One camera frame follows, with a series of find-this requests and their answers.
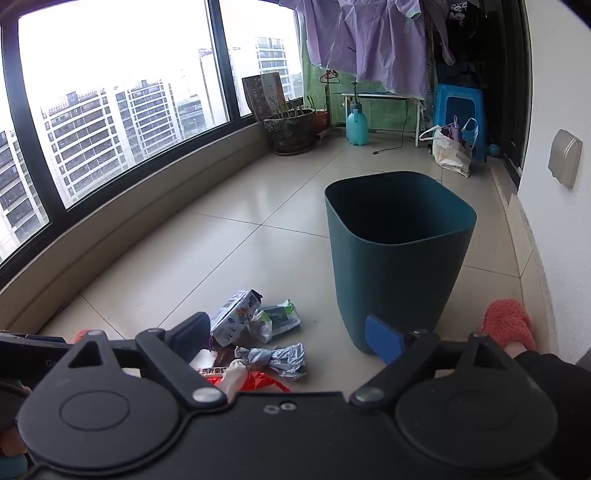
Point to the hanging black printed garment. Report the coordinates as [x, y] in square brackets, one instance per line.
[461, 27]

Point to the brown cardboard box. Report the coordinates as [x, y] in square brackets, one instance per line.
[263, 94]

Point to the withered green plant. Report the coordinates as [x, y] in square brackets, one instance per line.
[295, 107]

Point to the clothes hanger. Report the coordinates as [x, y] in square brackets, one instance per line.
[330, 76]

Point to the dark red snack wrapper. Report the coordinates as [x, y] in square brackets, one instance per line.
[224, 355]

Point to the grey wall socket cover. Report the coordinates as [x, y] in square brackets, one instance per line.
[564, 157]

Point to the white low table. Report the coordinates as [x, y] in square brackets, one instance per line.
[378, 95]

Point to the blue plastic stool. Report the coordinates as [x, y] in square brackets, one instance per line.
[459, 94]

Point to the hanging purple garment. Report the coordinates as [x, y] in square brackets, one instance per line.
[369, 41]

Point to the small red pot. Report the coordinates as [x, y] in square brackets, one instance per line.
[322, 121]

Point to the person's right coral fluffy slipper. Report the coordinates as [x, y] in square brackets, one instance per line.
[508, 323]

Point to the white knotted cloth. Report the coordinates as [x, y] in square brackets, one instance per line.
[235, 376]

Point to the small blue ball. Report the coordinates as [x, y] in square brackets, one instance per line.
[494, 150]

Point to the white plastic shopping bag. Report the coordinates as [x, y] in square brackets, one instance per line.
[450, 154]

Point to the white purple snack box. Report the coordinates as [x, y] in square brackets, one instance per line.
[233, 316]

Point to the green and white wrapper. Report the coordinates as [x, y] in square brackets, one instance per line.
[277, 318]

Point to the patterned ceramic plant pot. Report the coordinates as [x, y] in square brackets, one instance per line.
[288, 134]

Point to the black window frame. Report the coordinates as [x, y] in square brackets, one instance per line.
[221, 69]

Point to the person's left hand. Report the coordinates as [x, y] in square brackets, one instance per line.
[9, 444]

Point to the red plastic bag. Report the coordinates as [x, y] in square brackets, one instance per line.
[261, 383]

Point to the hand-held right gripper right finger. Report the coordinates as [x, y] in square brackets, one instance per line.
[383, 337]

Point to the teal spray bottle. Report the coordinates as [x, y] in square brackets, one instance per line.
[358, 127]

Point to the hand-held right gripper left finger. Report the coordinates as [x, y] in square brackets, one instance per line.
[194, 330]

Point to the person's right black trouser leg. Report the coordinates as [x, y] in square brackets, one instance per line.
[558, 401]

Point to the dark teal plastic bin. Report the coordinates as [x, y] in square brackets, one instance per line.
[397, 277]

